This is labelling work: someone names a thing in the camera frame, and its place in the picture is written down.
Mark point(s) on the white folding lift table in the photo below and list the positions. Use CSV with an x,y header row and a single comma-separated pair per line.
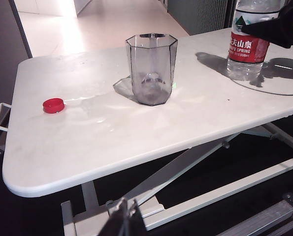
x,y
271,216
166,172

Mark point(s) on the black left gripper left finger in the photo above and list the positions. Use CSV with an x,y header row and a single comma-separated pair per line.
x,y
118,221

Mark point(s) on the red plastic bottle cap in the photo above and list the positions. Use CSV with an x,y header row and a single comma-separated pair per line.
x,y
53,105

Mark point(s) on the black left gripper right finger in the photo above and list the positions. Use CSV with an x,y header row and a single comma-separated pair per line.
x,y
135,221

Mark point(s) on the clear red-label water bottle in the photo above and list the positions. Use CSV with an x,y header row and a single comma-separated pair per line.
x,y
242,49

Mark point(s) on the clear faceted glass mug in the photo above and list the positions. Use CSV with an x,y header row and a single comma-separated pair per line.
x,y
151,73

